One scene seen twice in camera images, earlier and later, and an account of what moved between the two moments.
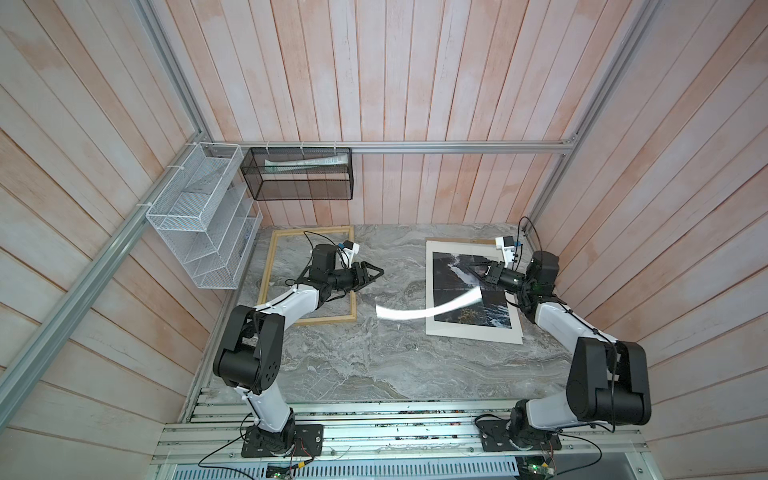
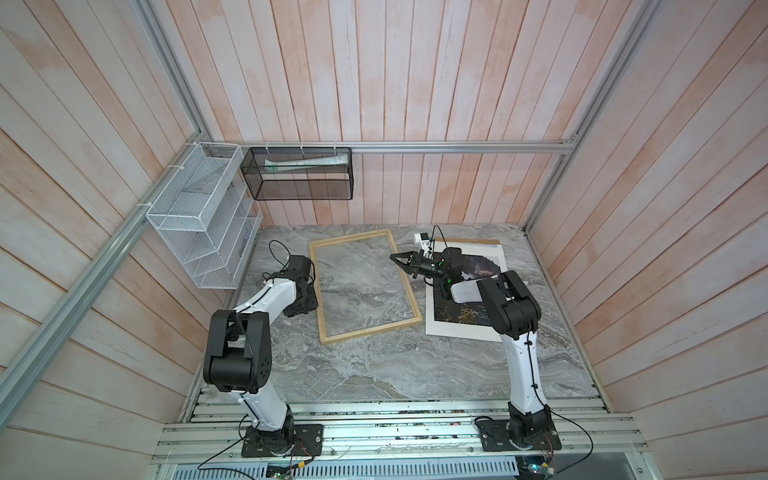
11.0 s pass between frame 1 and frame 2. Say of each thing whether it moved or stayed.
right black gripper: moved
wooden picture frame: moved
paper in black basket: stayed
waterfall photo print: stayed
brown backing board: stayed
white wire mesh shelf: stayed
